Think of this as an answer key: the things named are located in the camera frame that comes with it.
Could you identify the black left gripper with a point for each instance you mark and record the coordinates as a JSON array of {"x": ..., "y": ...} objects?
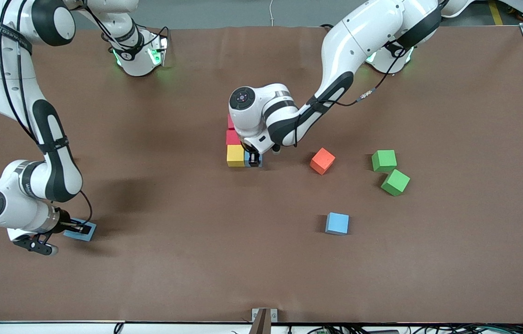
[{"x": 253, "y": 158}]

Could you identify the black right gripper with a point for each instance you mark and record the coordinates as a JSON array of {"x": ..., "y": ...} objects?
[{"x": 63, "y": 220}]

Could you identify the blue foam cube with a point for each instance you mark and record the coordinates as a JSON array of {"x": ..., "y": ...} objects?
[
  {"x": 246, "y": 163},
  {"x": 82, "y": 237},
  {"x": 337, "y": 223}
]

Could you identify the yellow foam cube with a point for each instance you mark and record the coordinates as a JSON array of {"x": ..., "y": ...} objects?
[{"x": 235, "y": 156}]

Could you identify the red foam cube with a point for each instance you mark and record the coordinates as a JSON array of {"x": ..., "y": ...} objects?
[{"x": 232, "y": 138}]

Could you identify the crimson foam cube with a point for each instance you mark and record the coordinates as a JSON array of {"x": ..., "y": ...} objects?
[{"x": 230, "y": 123}]

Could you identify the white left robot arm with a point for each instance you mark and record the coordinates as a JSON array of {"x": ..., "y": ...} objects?
[{"x": 256, "y": 123}]

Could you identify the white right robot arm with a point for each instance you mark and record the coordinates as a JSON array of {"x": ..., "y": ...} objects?
[{"x": 17, "y": 215}]

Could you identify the orange foam cube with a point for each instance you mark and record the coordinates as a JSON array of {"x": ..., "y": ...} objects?
[{"x": 322, "y": 161}]

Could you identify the brown table mat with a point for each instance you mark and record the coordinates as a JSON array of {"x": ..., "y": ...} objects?
[{"x": 196, "y": 255}]

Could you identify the green foam cube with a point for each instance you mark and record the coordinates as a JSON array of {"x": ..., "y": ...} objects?
[
  {"x": 384, "y": 160},
  {"x": 395, "y": 182}
]

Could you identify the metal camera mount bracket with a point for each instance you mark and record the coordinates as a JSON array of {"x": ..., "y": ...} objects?
[{"x": 263, "y": 324}]

